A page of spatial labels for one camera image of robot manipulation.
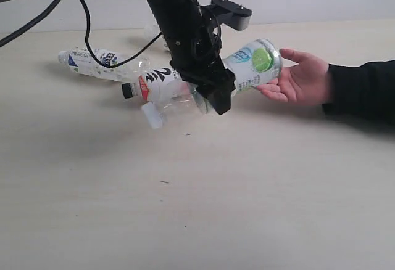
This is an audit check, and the blue label clear water bottle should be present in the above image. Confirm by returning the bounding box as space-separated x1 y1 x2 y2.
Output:
58 48 151 82

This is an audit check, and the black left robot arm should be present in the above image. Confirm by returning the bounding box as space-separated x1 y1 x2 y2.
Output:
1 0 244 115

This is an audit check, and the pink peach label bottle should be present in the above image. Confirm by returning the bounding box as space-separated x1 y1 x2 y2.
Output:
122 67 188 102

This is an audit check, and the black sleeve forearm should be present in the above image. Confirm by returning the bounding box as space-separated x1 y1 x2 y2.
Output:
322 60 394 125

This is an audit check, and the floral label clear bottle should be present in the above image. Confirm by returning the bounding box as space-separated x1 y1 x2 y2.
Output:
143 23 169 52

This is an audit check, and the open person hand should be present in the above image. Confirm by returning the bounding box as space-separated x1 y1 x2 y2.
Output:
256 48 332 106

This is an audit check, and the lime label Gatorade bottle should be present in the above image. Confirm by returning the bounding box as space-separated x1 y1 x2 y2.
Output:
141 39 282 129

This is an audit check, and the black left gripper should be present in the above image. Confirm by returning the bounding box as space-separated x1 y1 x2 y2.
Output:
168 23 235 115

